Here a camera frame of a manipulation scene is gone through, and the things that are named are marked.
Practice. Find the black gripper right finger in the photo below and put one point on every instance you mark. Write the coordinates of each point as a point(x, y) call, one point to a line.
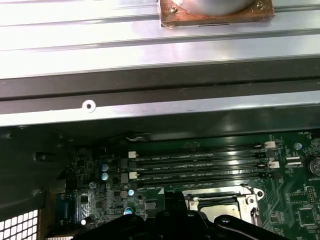
point(192, 225)

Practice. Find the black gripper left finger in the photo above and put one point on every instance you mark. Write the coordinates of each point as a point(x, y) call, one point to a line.
point(162, 225)

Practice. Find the silver CPU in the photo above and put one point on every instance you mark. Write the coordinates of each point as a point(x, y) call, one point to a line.
point(220, 212)

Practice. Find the CPU socket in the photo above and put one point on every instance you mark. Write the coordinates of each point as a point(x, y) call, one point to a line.
point(225, 189)

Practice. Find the green motherboard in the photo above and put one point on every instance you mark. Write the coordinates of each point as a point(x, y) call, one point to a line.
point(287, 200)

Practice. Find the black PC case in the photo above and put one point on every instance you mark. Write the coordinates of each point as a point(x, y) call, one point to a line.
point(150, 110)

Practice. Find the silver coin battery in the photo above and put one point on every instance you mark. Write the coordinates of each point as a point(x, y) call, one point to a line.
point(314, 167)

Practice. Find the brown mounting plate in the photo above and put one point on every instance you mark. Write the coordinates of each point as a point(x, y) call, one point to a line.
point(175, 20)

